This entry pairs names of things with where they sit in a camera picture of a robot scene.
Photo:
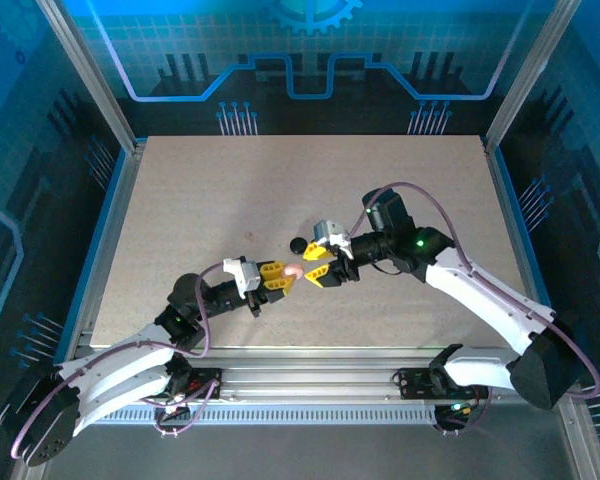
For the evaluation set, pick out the black earbud charging case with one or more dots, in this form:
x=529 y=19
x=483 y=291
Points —
x=297 y=245

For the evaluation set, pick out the pink earbud charging case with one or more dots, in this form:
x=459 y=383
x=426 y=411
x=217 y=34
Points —
x=295 y=271

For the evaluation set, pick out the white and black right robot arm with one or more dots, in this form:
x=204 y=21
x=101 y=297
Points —
x=480 y=295

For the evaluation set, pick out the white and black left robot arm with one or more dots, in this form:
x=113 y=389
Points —
x=115 y=360

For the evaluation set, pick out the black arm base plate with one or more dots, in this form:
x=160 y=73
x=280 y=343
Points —
x=415 y=382
x=205 y=380

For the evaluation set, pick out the long aluminium frame rail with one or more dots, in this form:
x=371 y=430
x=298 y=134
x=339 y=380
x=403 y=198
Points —
x=305 y=370

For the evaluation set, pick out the aluminium side rail blue trim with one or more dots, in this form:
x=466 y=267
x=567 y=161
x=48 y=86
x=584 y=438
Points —
x=511 y=200
x=107 y=225

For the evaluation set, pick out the aluminium frame post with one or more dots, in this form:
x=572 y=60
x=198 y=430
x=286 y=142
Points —
x=86 y=65
x=532 y=65

